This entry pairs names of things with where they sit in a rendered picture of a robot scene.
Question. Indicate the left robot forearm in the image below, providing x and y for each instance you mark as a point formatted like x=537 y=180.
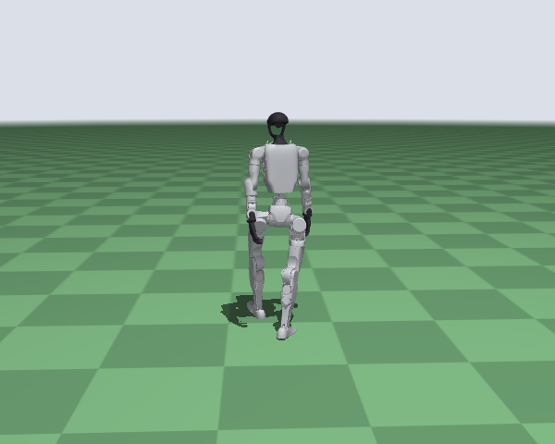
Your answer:
x=250 y=197

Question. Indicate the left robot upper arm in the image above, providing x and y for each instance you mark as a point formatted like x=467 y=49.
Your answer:
x=254 y=164

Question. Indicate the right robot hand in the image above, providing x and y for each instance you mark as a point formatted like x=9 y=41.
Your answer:
x=307 y=220

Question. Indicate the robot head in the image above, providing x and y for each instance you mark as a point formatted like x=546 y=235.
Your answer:
x=278 y=119

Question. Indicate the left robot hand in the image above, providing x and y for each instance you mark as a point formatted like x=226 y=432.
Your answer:
x=251 y=221

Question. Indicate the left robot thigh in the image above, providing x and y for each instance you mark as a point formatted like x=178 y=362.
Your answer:
x=262 y=219

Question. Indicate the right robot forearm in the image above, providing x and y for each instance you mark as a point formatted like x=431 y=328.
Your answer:
x=306 y=198

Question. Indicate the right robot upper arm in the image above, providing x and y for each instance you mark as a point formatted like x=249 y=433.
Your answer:
x=303 y=165

